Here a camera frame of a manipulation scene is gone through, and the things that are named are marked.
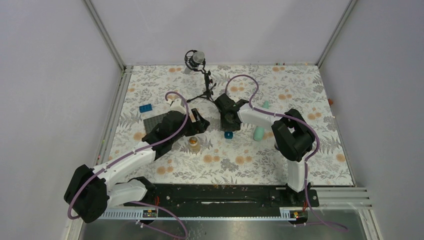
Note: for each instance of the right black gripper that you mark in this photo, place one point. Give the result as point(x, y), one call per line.
point(224, 125)

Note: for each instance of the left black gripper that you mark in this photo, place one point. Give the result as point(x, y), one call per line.
point(198, 127)

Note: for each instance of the teal pill organizer box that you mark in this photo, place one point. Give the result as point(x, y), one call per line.
point(228, 134)

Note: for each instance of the amber glass pill bottle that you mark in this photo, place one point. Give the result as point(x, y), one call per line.
point(194, 145)

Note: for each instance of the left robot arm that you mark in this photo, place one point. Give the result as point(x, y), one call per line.
point(92, 190)

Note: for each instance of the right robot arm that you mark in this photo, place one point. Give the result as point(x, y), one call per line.
point(294, 138)

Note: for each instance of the floral table mat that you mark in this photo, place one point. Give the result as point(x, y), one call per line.
point(240, 160)

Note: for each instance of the mint green tube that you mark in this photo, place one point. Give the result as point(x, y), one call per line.
point(259, 132)

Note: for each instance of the grey lego baseplate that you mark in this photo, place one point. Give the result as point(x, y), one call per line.
point(151, 122)

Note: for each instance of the blue lego brick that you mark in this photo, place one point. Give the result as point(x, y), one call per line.
point(145, 108)

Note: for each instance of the black base frame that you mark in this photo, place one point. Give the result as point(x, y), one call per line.
point(228, 201)

